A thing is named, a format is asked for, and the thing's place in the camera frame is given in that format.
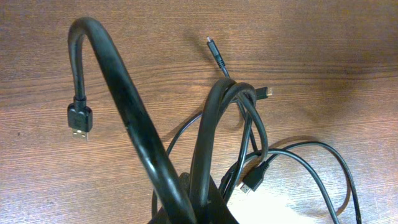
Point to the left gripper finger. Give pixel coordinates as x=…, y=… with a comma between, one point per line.
x=217, y=211

